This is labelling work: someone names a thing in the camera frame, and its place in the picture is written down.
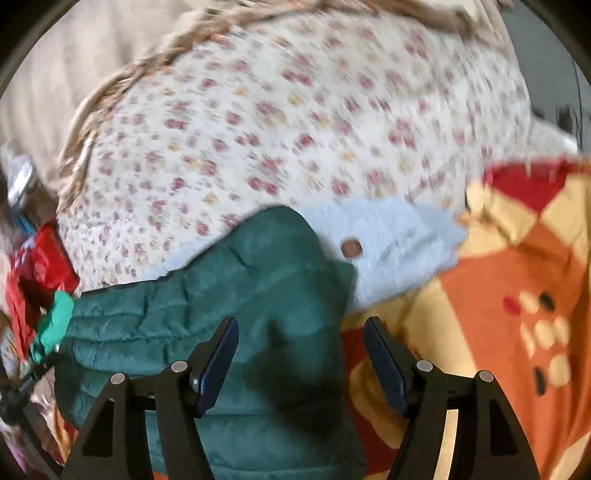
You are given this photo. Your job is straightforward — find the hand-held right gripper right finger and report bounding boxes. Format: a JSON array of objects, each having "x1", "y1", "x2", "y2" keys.
[{"x1": 362, "y1": 316, "x2": 541, "y2": 480}]

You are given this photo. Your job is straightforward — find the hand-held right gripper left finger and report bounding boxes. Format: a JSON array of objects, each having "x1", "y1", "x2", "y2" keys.
[{"x1": 60, "y1": 316, "x2": 240, "y2": 480}]

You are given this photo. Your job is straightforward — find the dark green puffer jacket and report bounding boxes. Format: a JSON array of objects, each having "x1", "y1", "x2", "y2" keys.
[{"x1": 54, "y1": 205, "x2": 368, "y2": 480}]

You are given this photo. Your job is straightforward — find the light grey fleece garment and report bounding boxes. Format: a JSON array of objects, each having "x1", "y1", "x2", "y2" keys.
[{"x1": 152, "y1": 196, "x2": 469, "y2": 315}]

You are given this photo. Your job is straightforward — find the orange red printed blanket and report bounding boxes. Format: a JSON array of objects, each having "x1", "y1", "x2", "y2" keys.
[{"x1": 342, "y1": 157, "x2": 591, "y2": 480}]

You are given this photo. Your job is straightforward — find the bright green garment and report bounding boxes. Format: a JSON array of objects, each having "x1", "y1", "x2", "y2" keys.
[{"x1": 30, "y1": 291, "x2": 75, "y2": 365}]

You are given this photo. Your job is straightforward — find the red jacket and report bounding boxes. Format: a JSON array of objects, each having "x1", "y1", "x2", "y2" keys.
[{"x1": 4, "y1": 222, "x2": 79, "y2": 352}]

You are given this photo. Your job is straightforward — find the floral quilt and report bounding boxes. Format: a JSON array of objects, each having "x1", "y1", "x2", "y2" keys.
[{"x1": 55, "y1": 9, "x2": 546, "y2": 296}]

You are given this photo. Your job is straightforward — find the beige fringed bedspread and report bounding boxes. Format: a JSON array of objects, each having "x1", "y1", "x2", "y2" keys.
[{"x1": 0, "y1": 0, "x2": 509, "y2": 199}]

